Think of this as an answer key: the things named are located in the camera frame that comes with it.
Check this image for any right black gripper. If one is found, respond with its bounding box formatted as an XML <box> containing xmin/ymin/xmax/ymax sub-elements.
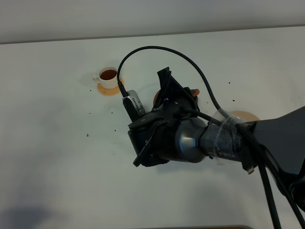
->
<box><xmin>128</xmin><ymin>67</ymin><xmax>206</xmax><ymax>167</ymax></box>

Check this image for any brown clay teapot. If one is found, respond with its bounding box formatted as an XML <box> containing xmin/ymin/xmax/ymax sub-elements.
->
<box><xmin>153</xmin><ymin>89</ymin><xmax>200</xmax><ymax>106</ymax></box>

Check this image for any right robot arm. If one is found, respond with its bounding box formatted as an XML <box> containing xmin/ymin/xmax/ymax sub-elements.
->
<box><xmin>128</xmin><ymin>68</ymin><xmax>305</xmax><ymax>208</ymax></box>

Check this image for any beige teapot saucer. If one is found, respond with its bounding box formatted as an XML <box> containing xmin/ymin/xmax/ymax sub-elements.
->
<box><xmin>229</xmin><ymin>111</ymin><xmax>260</xmax><ymax>123</ymax></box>

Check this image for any far orange coaster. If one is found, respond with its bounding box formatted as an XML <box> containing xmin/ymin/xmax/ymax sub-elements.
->
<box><xmin>97</xmin><ymin>77</ymin><xmax>120</xmax><ymax>96</ymax></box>

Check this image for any far white teacup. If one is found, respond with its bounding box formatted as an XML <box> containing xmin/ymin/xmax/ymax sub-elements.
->
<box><xmin>92</xmin><ymin>67</ymin><xmax>117</xmax><ymax>89</ymax></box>

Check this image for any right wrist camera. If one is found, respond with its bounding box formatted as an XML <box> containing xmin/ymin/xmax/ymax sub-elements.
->
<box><xmin>122</xmin><ymin>90</ymin><xmax>147</xmax><ymax>122</ymax></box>

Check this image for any black camera cable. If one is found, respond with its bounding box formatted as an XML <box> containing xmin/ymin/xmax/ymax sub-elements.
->
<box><xmin>116</xmin><ymin>46</ymin><xmax>305</xmax><ymax>229</ymax></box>

